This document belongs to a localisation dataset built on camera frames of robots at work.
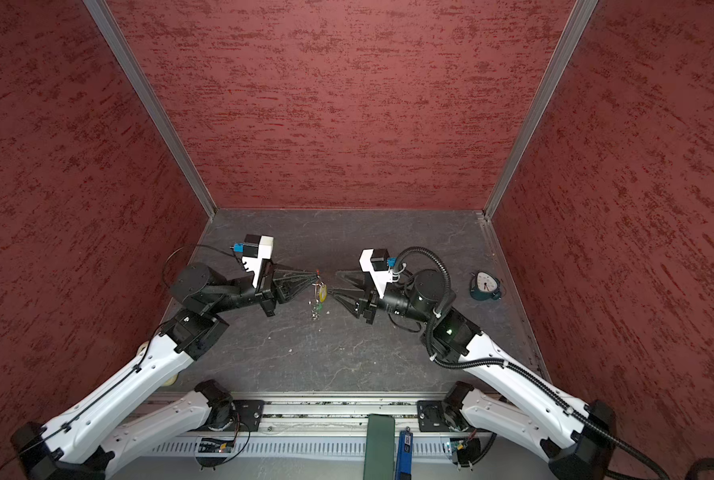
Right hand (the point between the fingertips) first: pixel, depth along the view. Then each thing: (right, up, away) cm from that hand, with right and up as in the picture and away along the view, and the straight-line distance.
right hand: (332, 289), depth 58 cm
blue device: (+15, -41, +6) cm, 44 cm away
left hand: (-3, +2, -3) cm, 4 cm away
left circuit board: (-32, -42, +14) cm, 54 cm away
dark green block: (+10, -44, +12) cm, 47 cm away
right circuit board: (+31, -42, +13) cm, 54 cm away
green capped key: (-2, -3, 0) cm, 4 cm away
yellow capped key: (-2, -1, 0) cm, 2 cm away
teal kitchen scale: (+46, -5, +37) cm, 59 cm away
